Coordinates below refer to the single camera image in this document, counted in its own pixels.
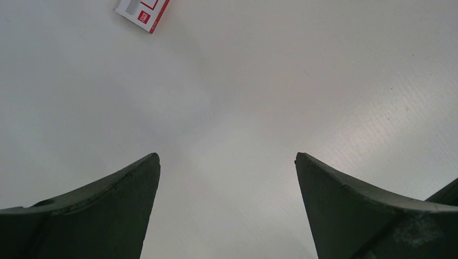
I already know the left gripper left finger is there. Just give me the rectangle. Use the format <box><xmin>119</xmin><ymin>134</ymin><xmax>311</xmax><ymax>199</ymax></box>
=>
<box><xmin>1</xmin><ymin>153</ymin><xmax>160</xmax><ymax>258</ymax></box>

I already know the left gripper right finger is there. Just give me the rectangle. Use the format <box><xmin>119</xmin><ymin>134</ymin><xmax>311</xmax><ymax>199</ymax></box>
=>
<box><xmin>295</xmin><ymin>153</ymin><xmax>457</xmax><ymax>258</ymax></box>

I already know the red white staple box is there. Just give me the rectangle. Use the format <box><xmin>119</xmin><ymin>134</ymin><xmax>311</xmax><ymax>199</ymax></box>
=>
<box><xmin>115</xmin><ymin>0</ymin><xmax>170</xmax><ymax>34</ymax></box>

